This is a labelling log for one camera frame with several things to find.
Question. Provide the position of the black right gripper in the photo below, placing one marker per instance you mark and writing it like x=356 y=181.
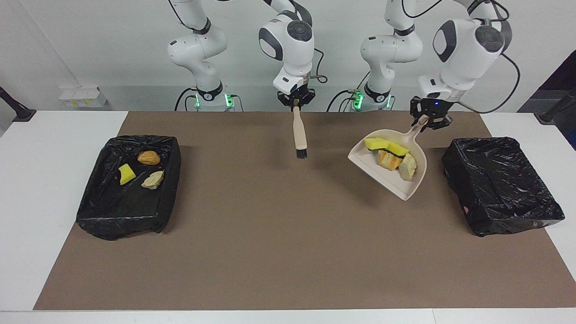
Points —
x=288 y=96

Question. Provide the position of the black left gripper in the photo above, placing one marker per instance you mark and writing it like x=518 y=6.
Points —
x=434 y=105

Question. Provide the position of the beige hand brush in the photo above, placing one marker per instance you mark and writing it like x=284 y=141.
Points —
x=299 y=130

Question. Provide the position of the yellow sponge piece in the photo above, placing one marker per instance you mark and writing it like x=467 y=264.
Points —
x=398 y=148
x=127 y=173
x=377 y=143

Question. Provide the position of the pale flaky pastry piece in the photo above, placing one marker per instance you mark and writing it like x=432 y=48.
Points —
x=408 y=167

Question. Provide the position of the striped croissant piece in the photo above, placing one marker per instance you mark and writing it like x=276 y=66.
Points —
x=153 y=180
x=387 y=159

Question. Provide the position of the beige plastic dustpan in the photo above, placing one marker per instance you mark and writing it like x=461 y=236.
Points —
x=405 y=189

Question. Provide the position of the brown bread roll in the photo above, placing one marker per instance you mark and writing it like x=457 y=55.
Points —
x=148 y=157

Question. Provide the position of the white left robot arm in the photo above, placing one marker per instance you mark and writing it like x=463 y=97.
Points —
x=463 y=49

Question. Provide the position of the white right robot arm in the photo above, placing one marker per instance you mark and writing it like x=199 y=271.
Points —
x=288 y=40

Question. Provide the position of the black bag-lined trash bin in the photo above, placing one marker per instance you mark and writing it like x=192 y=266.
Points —
x=499 y=184
x=112 y=211

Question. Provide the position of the black stand base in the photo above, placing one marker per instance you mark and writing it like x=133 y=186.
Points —
x=15 y=108
x=555 y=110

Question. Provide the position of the brown paper table mat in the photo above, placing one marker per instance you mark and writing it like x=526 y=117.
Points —
x=288 y=270

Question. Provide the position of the white power strip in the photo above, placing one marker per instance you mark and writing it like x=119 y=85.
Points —
x=83 y=96

